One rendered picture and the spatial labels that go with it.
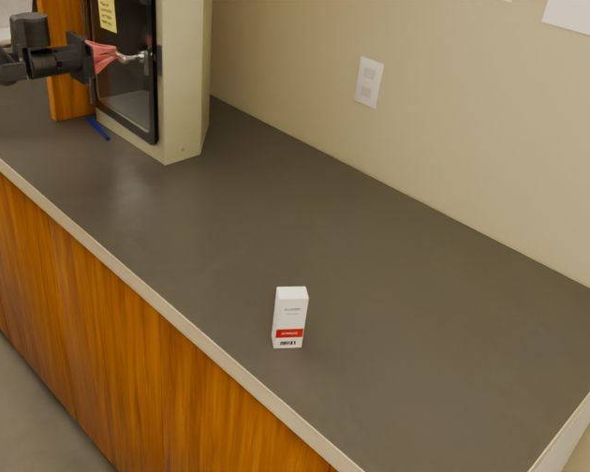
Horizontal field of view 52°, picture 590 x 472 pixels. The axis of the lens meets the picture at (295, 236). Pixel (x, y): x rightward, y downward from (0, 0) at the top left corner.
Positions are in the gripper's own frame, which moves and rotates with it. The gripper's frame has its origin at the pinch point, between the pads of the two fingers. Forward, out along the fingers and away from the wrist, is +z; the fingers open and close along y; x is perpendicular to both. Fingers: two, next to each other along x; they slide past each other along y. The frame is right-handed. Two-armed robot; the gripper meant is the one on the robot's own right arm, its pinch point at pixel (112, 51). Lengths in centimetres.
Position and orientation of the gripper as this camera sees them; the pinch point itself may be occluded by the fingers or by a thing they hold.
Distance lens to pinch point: 148.7
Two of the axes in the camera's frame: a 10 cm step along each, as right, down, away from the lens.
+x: -7.0, -4.5, 5.5
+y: 1.0, -8.3, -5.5
